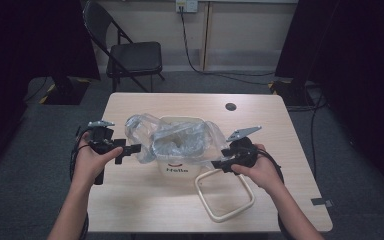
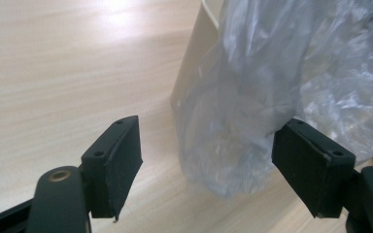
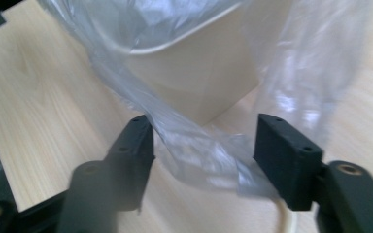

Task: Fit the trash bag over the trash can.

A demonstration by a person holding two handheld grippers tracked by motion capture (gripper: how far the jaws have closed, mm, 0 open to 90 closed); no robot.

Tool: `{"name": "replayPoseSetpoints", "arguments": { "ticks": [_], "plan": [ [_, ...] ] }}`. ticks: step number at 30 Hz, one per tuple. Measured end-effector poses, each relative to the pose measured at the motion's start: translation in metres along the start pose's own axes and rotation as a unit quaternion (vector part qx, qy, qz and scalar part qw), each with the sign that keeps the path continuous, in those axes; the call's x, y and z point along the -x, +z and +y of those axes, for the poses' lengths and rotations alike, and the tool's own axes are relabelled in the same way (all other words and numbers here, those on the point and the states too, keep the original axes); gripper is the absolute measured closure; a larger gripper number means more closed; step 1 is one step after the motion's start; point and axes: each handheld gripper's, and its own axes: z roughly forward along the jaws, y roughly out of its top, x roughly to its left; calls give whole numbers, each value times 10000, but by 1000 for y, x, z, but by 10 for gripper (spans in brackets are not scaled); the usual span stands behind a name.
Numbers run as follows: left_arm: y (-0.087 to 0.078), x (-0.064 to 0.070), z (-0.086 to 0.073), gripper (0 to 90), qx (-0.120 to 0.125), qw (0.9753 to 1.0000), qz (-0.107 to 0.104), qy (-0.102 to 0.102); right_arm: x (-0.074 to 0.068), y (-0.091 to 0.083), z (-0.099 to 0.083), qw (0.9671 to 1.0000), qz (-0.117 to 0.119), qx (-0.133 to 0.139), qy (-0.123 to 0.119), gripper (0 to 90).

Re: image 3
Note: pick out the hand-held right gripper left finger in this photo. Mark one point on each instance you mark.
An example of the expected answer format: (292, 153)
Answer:
(131, 161)

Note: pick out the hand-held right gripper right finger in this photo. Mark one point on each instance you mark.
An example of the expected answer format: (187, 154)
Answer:
(285, 161)

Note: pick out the clear plastic bag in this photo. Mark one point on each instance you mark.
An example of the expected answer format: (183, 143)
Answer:
(194, 155)

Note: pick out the cream plastic bin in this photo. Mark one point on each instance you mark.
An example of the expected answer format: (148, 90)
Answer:
(207, 81)

